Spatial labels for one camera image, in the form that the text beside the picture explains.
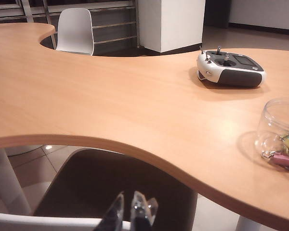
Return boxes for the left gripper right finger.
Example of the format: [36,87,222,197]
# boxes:
[130,191,159,231]

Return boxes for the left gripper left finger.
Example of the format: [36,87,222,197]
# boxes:
[93,191,125,231]

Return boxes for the clear plastic clip jar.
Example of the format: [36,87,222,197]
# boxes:
[255,97,289,172]

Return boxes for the pink binder clip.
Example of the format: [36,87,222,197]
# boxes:
[266,153,289,169]

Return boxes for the white black RC transmitter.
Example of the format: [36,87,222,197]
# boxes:
[197,45,267,89]

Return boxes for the white shell chair wooden legs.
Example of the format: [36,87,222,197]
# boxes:
[55,8,95,56]

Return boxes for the metal bar railing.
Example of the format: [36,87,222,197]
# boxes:
[0,0,140,50]

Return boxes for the dark door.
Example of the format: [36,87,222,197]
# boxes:
[203,0,232,29]

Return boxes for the white table pedestal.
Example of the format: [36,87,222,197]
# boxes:
[236,213,281,231]
[0,148,32,217]

